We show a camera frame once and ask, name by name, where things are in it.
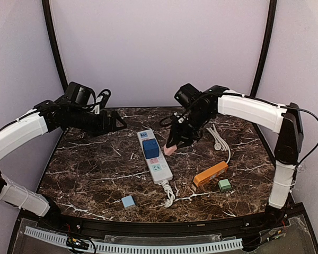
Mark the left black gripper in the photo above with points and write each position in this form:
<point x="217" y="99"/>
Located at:
<point x="107" y="120"/>

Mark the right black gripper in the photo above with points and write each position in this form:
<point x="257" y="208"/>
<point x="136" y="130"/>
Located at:
<point x="184" y="129"/>

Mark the black frame post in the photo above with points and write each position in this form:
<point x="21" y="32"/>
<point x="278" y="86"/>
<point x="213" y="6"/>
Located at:
<point x="265" y="47"/>
<point x="53" y="43"/>

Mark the orange power strip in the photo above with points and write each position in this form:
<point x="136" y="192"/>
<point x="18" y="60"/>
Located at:
<point x="210" y="173"/>

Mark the right black frame post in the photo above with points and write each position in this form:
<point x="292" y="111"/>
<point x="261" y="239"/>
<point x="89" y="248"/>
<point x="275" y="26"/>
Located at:
<point x="265" y="47"/>

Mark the left black frame post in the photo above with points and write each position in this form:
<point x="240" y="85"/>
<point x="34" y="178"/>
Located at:
<point x="53" y="43"/>

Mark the light blue plug adapter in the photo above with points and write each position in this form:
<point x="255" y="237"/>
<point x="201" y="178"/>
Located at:
<point x="128" y="202"/>

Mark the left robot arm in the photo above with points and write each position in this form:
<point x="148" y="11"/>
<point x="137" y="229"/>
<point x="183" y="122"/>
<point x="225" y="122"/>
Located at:
<point x="78" y="108"/>

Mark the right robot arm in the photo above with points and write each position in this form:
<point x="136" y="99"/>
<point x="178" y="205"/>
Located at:
<point x="284" y="120"/>

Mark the blue cube socket adapter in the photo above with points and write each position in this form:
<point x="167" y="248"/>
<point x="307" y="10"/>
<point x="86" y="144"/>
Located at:
<point x="150" y="148"/>

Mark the pink plug adapter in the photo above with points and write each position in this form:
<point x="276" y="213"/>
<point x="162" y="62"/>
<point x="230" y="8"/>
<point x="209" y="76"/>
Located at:
<point x="169" y="150"/>

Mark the white multicolour power strip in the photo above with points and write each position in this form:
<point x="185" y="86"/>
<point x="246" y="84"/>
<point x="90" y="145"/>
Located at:
<point x="158" y="167"/>

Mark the green plug adapter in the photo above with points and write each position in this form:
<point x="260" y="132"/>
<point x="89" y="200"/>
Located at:
<point x="224" y="185"/>

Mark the light blue slotted cable duct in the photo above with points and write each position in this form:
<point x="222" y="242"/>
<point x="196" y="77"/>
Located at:
<point x="113" y="244"/>

